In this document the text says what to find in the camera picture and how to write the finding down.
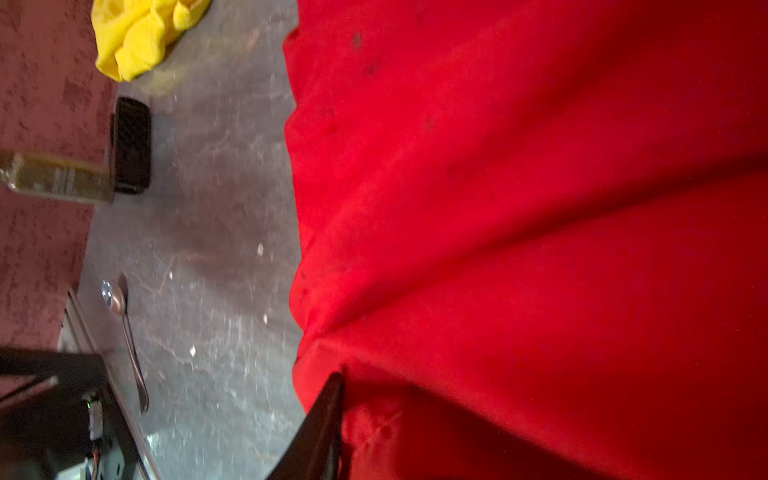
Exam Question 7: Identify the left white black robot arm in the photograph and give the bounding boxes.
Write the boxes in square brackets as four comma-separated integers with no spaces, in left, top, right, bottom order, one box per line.
[1,347,150,479]

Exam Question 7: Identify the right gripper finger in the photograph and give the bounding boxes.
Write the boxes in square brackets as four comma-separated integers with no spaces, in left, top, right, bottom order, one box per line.
[267,372,345,480]

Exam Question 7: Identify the red shorts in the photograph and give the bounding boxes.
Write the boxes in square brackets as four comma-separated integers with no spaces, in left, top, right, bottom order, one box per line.
[284,1,767,479]

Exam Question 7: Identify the small brown glass jar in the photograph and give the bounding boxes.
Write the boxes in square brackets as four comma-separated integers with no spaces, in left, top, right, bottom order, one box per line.
[1,150,114,204]

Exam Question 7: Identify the metal spoon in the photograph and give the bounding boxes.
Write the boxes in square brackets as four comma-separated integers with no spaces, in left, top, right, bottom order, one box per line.
[101,273,150,414]

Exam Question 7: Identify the yellow shorts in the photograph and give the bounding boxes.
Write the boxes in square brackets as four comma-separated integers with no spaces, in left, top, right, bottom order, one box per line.
[91,0,211,82]

